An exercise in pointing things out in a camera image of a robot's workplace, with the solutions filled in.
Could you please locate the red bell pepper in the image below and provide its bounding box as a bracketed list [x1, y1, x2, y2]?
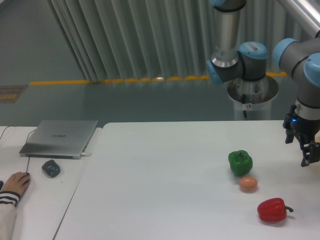
[257, 197, 294, 223]

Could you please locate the black mouse cable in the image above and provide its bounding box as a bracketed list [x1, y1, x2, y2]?
[0, 125, 38, 174]

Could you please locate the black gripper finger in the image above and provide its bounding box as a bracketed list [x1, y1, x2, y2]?
[301, 141, 320, 167]
[285, 128, 295, 144]

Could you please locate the white usb plug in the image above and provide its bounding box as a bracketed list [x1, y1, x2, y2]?
[81, 152, 92, 157]

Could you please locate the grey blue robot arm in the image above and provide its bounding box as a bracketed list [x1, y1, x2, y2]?
[206, 0, 320, 167]

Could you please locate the small black gadget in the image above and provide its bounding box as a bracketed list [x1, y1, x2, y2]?
[41, 159, 61, 178]

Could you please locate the person's hand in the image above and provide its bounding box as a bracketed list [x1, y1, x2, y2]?
[0, 172, 31, 197]

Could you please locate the white striped sleeve forearm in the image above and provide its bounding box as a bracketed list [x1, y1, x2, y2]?
[0, 191, 20, 240]

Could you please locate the wicker basket edge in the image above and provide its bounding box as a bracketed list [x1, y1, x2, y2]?
[315, 135, 320, 143]

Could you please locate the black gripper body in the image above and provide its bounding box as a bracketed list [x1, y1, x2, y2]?
[282, 104, 320, 145]

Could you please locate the grey pleated curtain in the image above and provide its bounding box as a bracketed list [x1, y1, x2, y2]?
[48, 0, 320, 82]

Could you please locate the silver closed laptop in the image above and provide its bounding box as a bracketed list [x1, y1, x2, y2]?
[19, 120, 98, 159]

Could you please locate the brown egg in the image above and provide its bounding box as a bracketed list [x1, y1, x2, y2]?
[238, 176, 258, 192]

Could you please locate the green bell pepper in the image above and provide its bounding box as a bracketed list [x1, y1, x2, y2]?
[228, 150, 253, 177]

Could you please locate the black pedestal cable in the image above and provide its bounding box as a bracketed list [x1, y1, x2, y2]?
[241, 93, 248, 119]

